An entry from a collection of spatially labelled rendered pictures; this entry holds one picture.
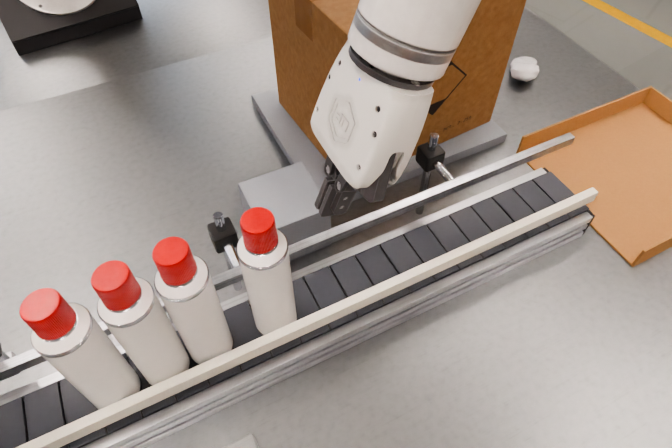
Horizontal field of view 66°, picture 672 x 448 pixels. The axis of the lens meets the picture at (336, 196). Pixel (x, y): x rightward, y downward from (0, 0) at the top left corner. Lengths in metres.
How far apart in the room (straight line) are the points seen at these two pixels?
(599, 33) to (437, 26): 2.66
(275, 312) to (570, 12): 2.74
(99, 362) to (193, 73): 0.69
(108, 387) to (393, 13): 0.45
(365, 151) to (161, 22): 0.92
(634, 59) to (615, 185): 1.98
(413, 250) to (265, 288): 0.26
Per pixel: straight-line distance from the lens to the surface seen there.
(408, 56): 0.40
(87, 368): 0.56
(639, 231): 0.91
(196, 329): 0.57
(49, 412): 0.70
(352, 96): 0.44
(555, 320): 0.78
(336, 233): 0.63
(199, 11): 1.31
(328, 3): 0.71
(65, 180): 0.97
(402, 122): 0.42
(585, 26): 3.06
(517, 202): 0.81
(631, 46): 3.00
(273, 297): 0.57
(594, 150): 1.01
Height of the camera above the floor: 1.47
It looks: 50 degrees down
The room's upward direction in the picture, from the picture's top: straight up
